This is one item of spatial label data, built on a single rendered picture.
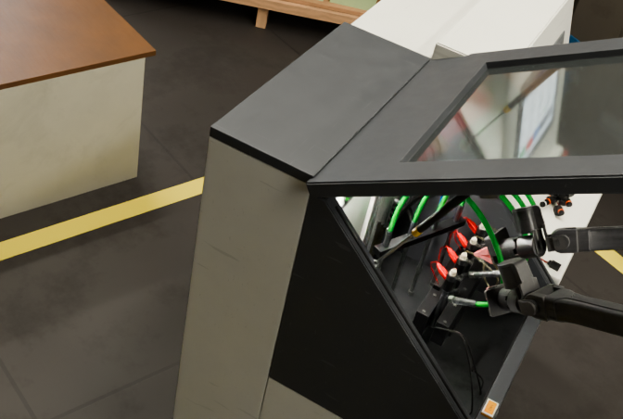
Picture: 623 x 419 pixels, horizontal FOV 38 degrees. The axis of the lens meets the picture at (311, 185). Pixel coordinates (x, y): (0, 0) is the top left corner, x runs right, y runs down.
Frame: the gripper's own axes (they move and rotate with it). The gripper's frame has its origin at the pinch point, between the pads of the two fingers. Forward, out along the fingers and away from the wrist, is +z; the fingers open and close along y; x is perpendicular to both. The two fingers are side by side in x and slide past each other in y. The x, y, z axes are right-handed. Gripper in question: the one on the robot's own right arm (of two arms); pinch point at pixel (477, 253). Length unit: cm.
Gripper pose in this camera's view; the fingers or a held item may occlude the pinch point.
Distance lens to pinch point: 238.1
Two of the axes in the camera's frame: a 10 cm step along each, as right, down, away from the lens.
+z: -6.3, 1.6, 7.6
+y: -3.6, -9.3, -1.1
